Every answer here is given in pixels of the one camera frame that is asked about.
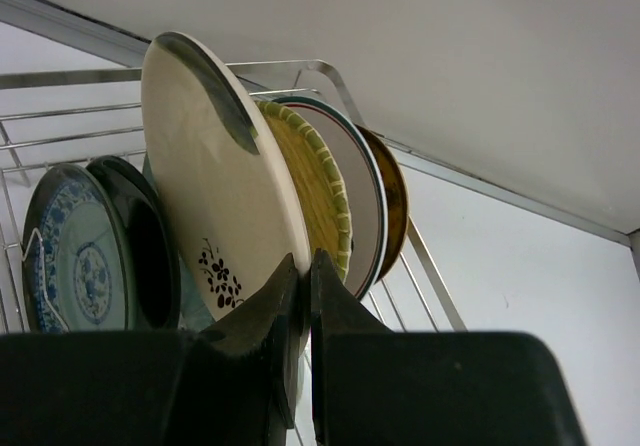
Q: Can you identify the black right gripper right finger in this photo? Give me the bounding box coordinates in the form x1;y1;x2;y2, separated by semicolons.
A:
310;250;586;445

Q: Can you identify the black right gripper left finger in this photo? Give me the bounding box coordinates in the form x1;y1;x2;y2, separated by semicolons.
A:
1;256;300;445

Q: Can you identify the glossy black plate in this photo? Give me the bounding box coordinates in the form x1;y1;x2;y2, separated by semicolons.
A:
87;155;181;329

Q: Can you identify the yellow patterned plate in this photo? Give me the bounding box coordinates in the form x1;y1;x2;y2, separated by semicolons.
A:
357;125;409;279

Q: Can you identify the woven bamboo round plate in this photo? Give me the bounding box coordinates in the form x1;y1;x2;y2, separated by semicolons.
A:
256;100;353;280

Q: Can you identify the beige plate with writing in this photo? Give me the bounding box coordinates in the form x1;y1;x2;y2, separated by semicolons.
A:
141;31;311;321

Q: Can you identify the blue and white plate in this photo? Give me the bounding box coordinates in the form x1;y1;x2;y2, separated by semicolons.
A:
22;163;137;333

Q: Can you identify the white plate red pattern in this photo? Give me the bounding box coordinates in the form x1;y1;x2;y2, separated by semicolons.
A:
275;96;389;299

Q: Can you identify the light green rectangular dish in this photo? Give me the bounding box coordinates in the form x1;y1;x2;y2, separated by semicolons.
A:
136;158;214;331

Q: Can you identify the silver wire dish rack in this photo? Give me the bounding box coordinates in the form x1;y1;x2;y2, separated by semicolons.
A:
1;60;465;333

